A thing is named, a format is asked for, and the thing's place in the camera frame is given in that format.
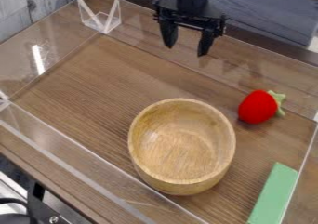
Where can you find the green tape strip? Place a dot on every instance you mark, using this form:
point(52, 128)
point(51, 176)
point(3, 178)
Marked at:
point(271, 201)

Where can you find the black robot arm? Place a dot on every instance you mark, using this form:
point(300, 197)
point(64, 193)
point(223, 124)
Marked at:
point(190, 6)

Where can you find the clear acrylic corner bracket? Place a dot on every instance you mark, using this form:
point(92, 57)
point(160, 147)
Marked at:
point(103, 22)

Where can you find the clear acrylic enclosure wall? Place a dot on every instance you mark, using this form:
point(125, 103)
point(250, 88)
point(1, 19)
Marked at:
point(75, 84)

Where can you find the red plush strawberry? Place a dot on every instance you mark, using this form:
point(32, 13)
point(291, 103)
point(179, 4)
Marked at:
point(260, 106)

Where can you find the wooden bowl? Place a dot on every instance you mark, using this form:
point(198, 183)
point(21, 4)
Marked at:
point(182, 145)

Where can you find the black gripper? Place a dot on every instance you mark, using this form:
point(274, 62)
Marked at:
point(208, 21)

